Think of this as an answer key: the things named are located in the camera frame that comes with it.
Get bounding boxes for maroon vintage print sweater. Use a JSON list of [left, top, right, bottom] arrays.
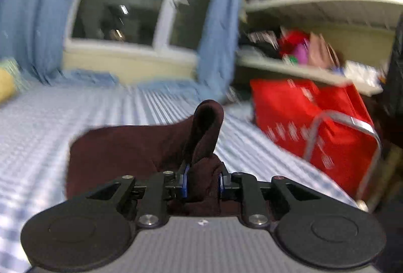
[[65, 100, 240, 216]]

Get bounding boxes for dark folded clothes on shelf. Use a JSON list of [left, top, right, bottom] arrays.
[[238, 30, 281, 58]]

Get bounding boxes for red fabric tote bag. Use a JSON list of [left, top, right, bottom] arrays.
[[250, 79, 381, 200]]

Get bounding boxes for blue white checkered bedsheet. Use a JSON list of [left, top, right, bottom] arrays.
[[1, 86, 354, 272]]

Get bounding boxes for right blue star curtain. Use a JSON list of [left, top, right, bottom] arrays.
[[135, 0, 247, 101]]

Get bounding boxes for blue star curtain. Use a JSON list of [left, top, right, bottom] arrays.
[[1, 0, 119, 86], [135, 0, 247, 101]]

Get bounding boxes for pink handbag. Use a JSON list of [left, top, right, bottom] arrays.
[[308, 32, 340, 69]]

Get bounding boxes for red garment on shelf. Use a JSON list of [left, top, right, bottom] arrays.
[[277, 30, 310, 56]]

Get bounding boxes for yellow avocado print pillow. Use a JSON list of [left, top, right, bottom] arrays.
[[0, 58, 31, 104]]

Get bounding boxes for left blue star curtain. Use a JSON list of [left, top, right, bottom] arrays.
[[1, 0, 119, 86]]

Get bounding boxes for white wall shelf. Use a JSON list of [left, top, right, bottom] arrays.
[[238, 0, 402, 96]]

